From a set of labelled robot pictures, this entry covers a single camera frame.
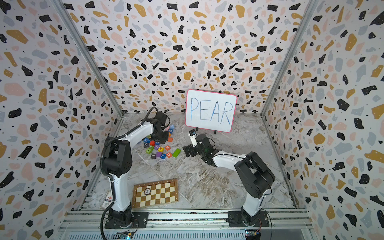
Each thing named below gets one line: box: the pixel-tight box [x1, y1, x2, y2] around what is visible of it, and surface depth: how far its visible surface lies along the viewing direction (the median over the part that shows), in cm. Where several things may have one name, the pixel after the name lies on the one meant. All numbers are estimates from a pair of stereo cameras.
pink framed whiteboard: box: [185, 89, 238, 133], surface depth 108 cm
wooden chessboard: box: [132, 178, 179, 208], surface depth 81 cm
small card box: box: [100, 190, 113, 210], surface depth 80 cm
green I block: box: [146, 145, 155, 155], surface depth 101 cm
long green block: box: [172, 148, 182, 158], surface depth 101 cm
